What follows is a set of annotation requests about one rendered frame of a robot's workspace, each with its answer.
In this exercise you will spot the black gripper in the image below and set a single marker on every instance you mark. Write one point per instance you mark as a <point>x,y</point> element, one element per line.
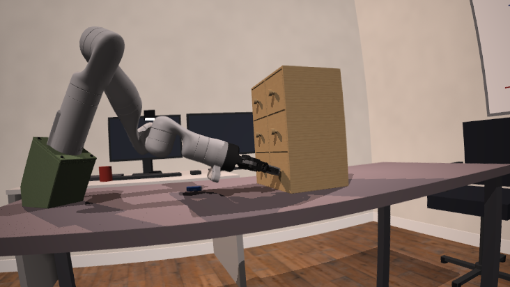
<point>246,162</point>

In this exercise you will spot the blue aa battery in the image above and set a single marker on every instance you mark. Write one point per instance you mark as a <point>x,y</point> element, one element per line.
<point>196,188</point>

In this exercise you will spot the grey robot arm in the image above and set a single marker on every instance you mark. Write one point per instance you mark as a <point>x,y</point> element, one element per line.
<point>103,74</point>

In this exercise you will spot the small brown chest of drawers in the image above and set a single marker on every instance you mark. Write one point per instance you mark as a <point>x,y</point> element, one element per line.
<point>315,128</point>

